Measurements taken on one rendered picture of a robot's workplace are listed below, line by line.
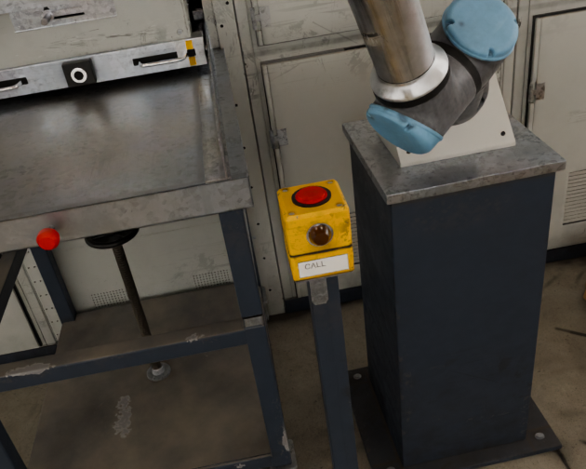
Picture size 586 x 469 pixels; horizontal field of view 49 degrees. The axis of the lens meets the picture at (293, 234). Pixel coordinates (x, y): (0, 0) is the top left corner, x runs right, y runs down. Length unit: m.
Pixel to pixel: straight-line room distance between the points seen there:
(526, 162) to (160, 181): 0.62
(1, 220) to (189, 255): 0.90
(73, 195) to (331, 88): 0.82
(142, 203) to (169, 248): 0.86
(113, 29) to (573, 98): 1.20
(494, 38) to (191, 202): 0.52
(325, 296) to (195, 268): 1.06
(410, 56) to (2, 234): 0.66
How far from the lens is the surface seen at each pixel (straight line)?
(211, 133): 1.15
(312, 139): 1.71
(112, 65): 1.48
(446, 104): 0.98
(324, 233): 0.77
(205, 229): 1.83
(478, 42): 1.02
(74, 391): 1.73
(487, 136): 1.22
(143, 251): 1.87
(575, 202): 2.11
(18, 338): 2.08
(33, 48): 1.51
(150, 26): 1.46
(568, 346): 1.93
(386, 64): 0.92
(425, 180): 1.13
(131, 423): 1.59
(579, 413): 1.77
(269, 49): 1.64
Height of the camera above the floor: 1.30
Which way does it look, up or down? 33 degrees down
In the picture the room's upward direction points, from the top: 8 degrees counter-clockwise
